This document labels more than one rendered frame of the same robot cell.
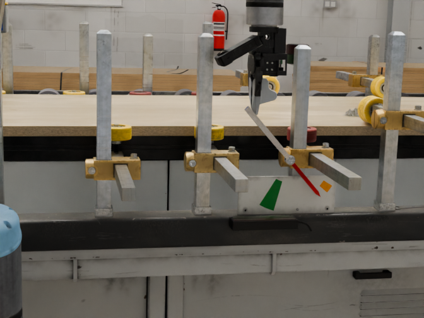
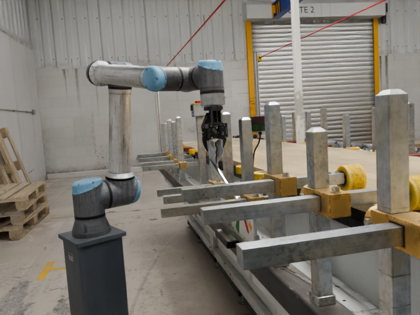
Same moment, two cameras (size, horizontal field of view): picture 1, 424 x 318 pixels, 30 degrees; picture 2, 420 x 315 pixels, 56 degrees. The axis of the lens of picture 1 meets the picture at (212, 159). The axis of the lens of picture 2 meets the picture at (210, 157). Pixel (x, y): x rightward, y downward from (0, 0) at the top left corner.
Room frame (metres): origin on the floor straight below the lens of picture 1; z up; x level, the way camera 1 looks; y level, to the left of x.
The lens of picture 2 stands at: (1.85, -1.59, 1.14)
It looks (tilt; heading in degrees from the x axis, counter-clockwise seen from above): 6 degrees down; 88
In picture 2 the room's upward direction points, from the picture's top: 4 degrees counter-clockwise
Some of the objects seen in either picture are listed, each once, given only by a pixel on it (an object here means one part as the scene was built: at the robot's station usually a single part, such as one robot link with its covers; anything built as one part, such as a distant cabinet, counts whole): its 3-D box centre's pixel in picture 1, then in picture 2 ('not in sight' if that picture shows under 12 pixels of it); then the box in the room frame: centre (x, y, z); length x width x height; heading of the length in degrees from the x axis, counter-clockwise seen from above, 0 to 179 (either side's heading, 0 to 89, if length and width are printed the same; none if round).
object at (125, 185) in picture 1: (121, 174); (204, 188); (1.88, 0.22, 0.82); 0.44 x 0.03 x 0.04; 11
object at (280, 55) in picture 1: (266, 52); (214, 122); (1.93, -0.12, 1.12); 0.09 x 0.08 x 0.12; 101
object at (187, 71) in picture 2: not in sight; (189, 79); (1.84, -0.03, 1.29); 0.12 x 0.12 x 0.09; 38
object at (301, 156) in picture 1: (305, 156); (252, 200); (2.03, -0.24, 0.85); 0.14 x 0.06 x 0.05; 101
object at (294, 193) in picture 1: (287, 195); (241, 225); (1.99, -0.20, 0.75); 0.26 x 0.01 x 0.10; 101
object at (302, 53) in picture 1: (298, 138); (248, 185); (2.02, -0.22, 0.90); 0.04 x 0.04 x 0.48; 11
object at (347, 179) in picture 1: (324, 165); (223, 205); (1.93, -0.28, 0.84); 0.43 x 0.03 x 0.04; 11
